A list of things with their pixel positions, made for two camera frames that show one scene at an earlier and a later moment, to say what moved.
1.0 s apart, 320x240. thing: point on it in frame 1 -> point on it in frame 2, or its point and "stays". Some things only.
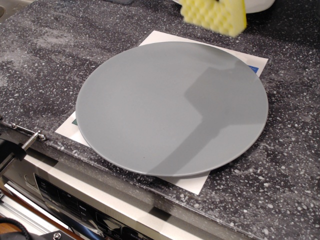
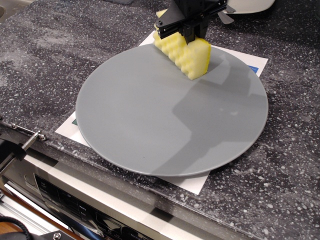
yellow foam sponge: x=227 y=17 -> x=193 y=59
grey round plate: x=172 y=109 stays
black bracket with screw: x=57 y=235 stays
